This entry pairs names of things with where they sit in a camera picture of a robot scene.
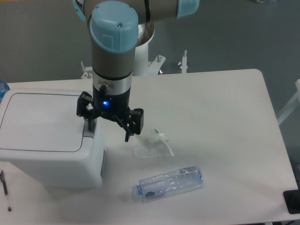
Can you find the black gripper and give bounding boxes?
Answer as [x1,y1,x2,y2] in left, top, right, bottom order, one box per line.
[76,87,144,142]

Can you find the white push-lid trash can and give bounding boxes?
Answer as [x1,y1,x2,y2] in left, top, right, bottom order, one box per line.
[0,88,106,188]

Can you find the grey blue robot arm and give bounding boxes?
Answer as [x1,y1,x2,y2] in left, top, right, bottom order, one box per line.
[73,0,200,140]

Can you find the crumpled white plastic wrapper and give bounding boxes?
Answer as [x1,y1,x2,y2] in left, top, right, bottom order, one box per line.
[133,128,175,158]

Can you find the crushed clear plastic bottle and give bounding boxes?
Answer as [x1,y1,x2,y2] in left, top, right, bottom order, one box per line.
[132,166,204,202]

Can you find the blue bottle at left edge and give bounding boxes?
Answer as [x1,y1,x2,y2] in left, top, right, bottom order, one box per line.
[0,80,10,102]

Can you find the black clear pen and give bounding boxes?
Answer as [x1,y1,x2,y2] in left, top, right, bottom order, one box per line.
[0,170,12,212]

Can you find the black device at right edge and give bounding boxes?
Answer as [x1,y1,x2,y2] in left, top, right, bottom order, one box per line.
[283,189,300,214]

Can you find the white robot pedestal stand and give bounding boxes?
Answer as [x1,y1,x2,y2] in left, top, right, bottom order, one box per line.
[80,21,189,79]

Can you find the white frame at right edge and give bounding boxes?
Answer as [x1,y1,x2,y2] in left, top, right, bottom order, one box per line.
[277,79,300,125]

